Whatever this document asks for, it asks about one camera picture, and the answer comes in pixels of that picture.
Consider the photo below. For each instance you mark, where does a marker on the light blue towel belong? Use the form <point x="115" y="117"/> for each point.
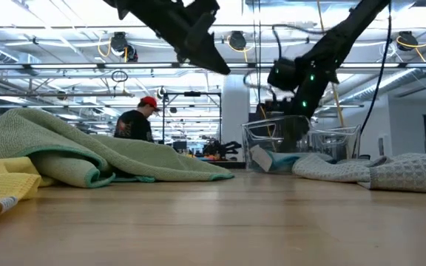
<point x="283" y="162"/>

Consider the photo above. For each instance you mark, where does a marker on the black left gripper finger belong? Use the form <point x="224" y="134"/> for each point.
<point x="213" y="59"/>

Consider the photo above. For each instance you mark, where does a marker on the pale green towel, teal trim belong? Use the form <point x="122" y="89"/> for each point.
<point x="124" y="155"/>

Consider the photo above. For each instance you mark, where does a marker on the black background workstation frame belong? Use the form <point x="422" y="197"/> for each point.
<point x="192" y="94"/>

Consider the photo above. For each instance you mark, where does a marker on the light grey waffle towel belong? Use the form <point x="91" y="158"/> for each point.
<point x="401" y="173"/>

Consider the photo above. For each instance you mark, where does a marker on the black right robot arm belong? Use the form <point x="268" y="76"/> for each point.
<point x="346" y="33"/>

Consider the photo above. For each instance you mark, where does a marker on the black metal table frame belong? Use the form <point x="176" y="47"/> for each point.
<point x="228" y="165"/>

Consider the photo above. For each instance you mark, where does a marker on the clear plastic bin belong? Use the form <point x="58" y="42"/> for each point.
<point x="338" y="144"/>

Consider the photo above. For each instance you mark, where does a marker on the person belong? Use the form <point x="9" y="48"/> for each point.
<point x="133" y="125"/>

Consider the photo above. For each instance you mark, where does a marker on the yellow towel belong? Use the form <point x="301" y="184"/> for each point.
<point x="2" y="181"/>

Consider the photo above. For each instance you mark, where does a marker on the black background robot arm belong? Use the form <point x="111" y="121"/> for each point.
<point x="220" y="147"/>

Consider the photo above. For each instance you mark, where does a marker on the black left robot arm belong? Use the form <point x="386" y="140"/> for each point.
<point x="139" y="7"/>

